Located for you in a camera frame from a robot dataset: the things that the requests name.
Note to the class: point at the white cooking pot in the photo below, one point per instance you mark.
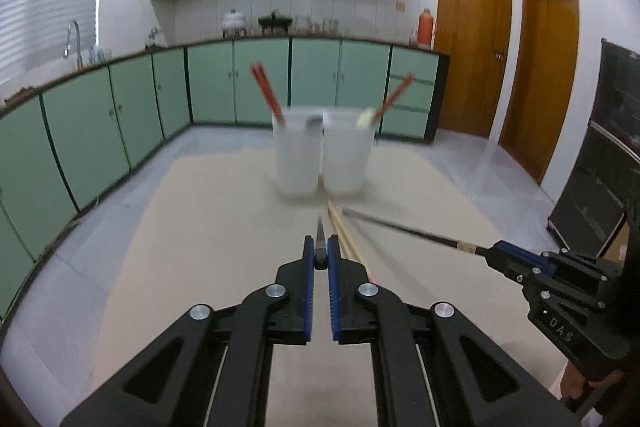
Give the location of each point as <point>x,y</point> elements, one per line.
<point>233,23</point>

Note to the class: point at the white two-compartment utensil holder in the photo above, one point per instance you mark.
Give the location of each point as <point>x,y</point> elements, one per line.
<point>322,152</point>

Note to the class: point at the red-ended chopstick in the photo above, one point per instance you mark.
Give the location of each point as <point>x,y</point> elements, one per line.
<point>265,92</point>
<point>272,89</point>

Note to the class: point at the patterned bowls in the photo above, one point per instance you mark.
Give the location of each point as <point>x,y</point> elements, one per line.
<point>330,26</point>

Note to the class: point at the white stacked bowls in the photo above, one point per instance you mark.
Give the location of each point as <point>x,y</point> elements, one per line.
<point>302,24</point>

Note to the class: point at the cardboard box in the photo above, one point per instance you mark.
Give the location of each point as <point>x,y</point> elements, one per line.
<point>616,239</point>

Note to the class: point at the orange thermos flask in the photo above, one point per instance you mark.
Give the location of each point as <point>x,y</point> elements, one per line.
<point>425,29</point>

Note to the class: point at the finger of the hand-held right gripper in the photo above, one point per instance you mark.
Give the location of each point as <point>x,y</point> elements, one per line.
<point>510,268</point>
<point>522,253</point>

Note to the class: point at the small metal kettle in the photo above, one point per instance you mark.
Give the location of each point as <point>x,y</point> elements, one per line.
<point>153,38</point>

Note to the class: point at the black wok with lid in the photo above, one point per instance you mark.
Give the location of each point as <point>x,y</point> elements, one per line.
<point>274,22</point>

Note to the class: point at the clear bottles by sink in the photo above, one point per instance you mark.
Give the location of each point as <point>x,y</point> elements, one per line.
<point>98,54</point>

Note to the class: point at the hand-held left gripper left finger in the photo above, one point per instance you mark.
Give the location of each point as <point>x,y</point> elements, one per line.
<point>309,297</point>

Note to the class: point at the black furniture unit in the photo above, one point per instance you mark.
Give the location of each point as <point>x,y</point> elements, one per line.
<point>600,147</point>

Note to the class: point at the plain wooden door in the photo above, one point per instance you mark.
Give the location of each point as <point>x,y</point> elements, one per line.
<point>542,72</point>

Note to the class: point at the metal kitchen faucet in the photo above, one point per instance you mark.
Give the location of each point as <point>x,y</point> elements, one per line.
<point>75,42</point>

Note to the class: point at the light bamboo chopstick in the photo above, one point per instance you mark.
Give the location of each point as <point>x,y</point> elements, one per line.
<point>352,247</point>
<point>340,232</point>

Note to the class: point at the dark wooden chopstick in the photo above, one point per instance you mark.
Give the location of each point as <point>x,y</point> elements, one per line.
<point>415,232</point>
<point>320,237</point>

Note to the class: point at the person's right hand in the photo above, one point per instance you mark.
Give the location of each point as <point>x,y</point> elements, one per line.
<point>575,382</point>

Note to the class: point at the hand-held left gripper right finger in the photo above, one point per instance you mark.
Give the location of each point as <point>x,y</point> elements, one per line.
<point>334,302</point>

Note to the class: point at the brown-ended light chopstick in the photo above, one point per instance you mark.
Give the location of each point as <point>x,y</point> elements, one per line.
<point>387,102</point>

